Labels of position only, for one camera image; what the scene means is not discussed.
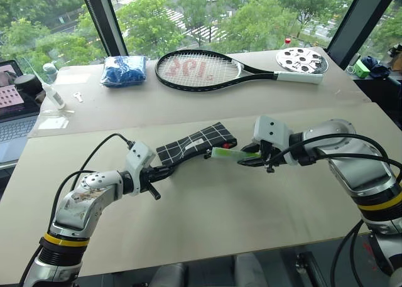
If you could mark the dark blue cloth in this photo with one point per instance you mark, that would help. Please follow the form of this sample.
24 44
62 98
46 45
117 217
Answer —
377 65

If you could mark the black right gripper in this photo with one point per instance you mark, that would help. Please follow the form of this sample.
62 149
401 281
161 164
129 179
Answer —
269 156

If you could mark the black tennis racket white grip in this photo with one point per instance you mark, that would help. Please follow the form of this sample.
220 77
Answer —
251 68

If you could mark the green small box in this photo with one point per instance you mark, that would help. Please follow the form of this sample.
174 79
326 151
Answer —
362 69

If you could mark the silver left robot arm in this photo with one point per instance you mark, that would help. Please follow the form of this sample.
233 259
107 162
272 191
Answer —
78 205

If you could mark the black white-grid pencil case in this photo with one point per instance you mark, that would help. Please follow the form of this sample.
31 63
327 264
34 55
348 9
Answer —
207 136

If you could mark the white glue tube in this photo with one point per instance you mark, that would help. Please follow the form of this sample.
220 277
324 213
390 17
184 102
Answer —
53 95

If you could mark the black window frame post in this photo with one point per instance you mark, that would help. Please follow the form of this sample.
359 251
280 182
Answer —
355 26
103 20

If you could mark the small white key-shaped piece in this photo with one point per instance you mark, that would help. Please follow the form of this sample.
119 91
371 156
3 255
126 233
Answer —
78 97

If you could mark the silver perforated metal disc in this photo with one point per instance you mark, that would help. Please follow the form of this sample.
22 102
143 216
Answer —
298 59

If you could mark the green highlighter pen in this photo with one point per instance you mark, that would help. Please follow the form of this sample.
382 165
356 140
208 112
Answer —
229 154

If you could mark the clear plastic sleeve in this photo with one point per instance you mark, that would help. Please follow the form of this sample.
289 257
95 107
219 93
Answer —
53 122

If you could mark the pale teal bottle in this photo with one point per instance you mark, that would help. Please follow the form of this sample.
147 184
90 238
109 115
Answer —
49 70

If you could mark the black side table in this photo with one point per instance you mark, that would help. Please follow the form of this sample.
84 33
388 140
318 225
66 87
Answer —
383 92

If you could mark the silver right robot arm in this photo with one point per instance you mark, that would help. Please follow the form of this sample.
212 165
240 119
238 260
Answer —
361 167

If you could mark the black metal table frame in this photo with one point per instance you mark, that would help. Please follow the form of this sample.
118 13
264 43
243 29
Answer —
311 269

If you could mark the grey laptop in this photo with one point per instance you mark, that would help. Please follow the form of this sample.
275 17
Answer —
14 130

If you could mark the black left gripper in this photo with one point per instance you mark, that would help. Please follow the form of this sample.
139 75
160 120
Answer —
148 178

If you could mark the white paper sheet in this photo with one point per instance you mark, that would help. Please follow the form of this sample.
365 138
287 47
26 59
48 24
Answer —
73 76

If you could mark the blue plastic bag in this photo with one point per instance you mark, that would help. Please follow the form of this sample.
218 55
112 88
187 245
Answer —
124 70

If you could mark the black round cylinder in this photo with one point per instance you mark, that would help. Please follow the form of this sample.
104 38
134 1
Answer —
25 83

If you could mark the red and black marker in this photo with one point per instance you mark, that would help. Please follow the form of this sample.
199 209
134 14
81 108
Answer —
227 146

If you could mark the dark grey rounded shape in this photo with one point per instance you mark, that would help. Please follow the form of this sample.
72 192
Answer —
171 276
249 271

